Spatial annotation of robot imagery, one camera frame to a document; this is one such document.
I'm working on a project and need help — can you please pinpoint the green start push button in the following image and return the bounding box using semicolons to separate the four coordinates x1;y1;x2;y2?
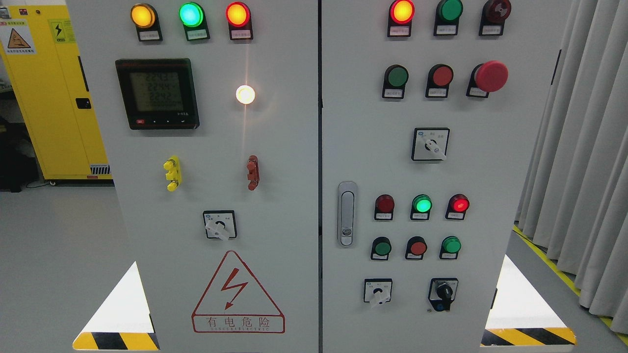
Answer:
370;236;391;261

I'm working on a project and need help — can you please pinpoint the lower red push button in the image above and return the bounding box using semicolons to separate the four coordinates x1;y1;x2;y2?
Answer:
405;236;427;260

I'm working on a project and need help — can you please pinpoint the red push button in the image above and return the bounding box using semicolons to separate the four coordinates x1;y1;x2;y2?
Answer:
405;236;427;260
425;63;454;99

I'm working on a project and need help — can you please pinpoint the upper green push button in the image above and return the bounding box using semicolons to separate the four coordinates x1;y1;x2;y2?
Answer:
382;64;409;99

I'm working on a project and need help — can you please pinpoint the lower right green push button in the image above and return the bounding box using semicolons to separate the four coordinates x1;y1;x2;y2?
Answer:
439;235;462;260

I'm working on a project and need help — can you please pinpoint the upper red push button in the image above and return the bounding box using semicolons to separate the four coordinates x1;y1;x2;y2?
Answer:
425;63;454;99

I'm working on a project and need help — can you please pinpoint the red mushroom emergency stop button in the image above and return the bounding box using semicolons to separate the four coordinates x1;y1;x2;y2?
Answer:
465;60;509;98

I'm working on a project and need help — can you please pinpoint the grey electrical control cabinet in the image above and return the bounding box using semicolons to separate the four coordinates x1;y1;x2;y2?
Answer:
67;0;574;353

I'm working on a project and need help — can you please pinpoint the red test terminal block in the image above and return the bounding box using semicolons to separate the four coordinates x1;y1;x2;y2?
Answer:
246;155;260;191

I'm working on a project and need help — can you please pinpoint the red indicator lamp middle left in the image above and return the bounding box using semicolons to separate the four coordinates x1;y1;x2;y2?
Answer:
374;194;395;221

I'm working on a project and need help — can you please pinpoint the red indicator lamp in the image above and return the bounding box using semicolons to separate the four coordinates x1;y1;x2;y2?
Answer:
387;0;415;38
226;1;254;41
374;194;395;221
445;194;470;220

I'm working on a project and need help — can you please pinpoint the white glowing indicator lamp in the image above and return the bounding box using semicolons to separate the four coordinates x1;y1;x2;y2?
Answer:
235;85;256;105

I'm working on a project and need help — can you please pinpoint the green indicator lamp middle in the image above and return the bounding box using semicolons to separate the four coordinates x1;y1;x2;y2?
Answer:
410;194;433;221

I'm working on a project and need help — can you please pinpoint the green indicator lamp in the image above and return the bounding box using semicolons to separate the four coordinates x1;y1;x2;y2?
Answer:
410;194;433;221
433;0;464;36
179;2;210;42

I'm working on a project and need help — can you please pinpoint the yellow test terminal block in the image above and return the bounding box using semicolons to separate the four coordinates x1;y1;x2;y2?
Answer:
163;155;182;192

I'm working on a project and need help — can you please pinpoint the red indicator lamp middle right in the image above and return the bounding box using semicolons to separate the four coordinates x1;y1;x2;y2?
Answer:
445;194;470;220

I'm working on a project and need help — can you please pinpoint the red electric hazard warning sticker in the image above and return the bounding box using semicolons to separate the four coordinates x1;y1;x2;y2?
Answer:
191;250;286;334

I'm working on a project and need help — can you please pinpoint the black digital power meter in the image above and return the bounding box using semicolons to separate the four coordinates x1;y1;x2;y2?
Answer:
116;58;200;130

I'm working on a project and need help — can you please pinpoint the red indicator lamp top left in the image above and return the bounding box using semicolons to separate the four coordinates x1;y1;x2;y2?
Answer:
226;1;254;41

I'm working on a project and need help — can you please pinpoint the red indicator lamp top right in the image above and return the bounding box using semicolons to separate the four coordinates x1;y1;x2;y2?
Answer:
387;0;415;38

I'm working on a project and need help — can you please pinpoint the green indicator lamp top left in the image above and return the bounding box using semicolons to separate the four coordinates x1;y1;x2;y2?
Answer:
179;2;210;42

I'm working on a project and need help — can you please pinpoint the green indicator lamp top right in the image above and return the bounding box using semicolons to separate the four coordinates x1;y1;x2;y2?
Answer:
433;0;464;36

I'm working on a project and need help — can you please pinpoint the yellow indicator lamp top left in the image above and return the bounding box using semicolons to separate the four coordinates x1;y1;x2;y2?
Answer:
131;3;163;42

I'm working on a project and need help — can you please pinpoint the dark red buzzer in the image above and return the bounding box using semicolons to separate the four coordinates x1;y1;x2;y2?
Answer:
478;0;512;36

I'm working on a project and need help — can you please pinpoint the grey curtain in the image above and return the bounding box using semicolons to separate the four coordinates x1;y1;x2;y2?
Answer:
517;0;628;334

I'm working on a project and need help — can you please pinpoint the right yellow black striped base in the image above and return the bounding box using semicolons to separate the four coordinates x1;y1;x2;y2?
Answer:
480;327;577;347

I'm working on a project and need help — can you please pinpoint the yellow black striped base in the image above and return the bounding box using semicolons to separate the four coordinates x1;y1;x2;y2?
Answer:
480;327;577;347
72;331;159;351

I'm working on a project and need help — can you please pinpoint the left yellow black striped base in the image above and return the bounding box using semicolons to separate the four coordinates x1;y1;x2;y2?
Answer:
72;331;159;351

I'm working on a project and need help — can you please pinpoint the yellow safety storage cabinet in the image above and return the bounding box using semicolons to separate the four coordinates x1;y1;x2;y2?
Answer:
1;4;112;181

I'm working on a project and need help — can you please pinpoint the silver cabinet door handle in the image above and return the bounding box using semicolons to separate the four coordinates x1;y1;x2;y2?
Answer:
337;181;358;247

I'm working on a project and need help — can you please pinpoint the left door rotary selector switch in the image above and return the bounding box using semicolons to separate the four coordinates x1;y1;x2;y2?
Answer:
202;210;237;241

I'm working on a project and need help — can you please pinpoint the upper right rotary selector switch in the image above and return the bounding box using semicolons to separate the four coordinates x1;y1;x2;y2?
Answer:
411;127;449;161

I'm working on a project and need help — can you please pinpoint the lower left rotary selector switch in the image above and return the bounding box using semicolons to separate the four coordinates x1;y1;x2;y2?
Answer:
363;278;393;308

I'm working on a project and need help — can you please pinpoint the black key selector switch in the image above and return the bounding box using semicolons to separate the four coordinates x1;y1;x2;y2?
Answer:
428;277;458;311

